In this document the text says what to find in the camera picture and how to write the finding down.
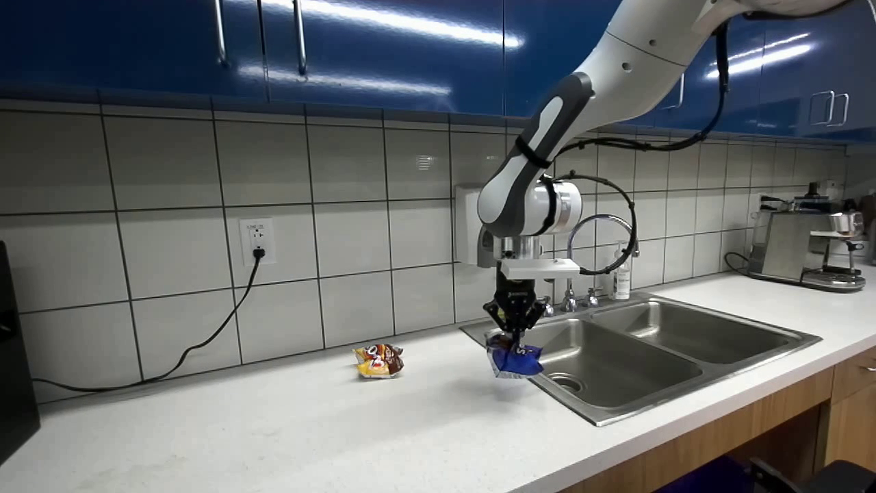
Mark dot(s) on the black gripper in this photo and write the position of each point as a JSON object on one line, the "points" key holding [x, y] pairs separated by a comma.
{"points": [[514, 300]]}

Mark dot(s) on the blue Doritos chip packet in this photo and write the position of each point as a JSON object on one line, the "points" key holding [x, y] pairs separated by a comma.
{"points": [[514, 360]]}

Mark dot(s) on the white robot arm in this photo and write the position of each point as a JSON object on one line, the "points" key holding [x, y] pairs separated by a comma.
{"points": [[634, 67]]}

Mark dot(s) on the chrome sink faucet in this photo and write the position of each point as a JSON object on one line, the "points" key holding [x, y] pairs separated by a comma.
{"points": [[570, 300]]}

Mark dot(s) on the stainless steel double sink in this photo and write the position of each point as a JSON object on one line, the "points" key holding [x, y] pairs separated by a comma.
{"points": [[618, 360]]}

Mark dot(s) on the yellow red snack packet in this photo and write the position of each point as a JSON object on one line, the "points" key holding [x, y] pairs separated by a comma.
{"points": [[380, 362]]}

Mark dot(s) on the white soap bottle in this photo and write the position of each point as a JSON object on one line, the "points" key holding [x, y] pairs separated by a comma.
{"points": [[622, 282]]}

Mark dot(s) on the blue bin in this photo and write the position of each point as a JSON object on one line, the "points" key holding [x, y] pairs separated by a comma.
{"points": [[722, 475]]}

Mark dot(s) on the silver espresso machine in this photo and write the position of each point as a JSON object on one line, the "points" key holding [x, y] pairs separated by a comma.
{"points": [[807, 243]]}

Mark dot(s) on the blue upper cabinets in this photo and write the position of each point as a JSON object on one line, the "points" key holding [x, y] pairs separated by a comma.
{"points": [[467, 58]]}

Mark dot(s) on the black appliance at left edge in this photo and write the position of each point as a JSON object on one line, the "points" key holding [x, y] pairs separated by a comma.
{"points": [[18, 399]]}

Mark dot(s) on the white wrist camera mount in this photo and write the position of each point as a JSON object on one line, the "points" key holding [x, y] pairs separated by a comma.
{"points": [[515, 258]]}

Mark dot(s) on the white wall outlet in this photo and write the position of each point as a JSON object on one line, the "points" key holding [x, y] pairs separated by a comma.
{"points": [[259, 236]]}

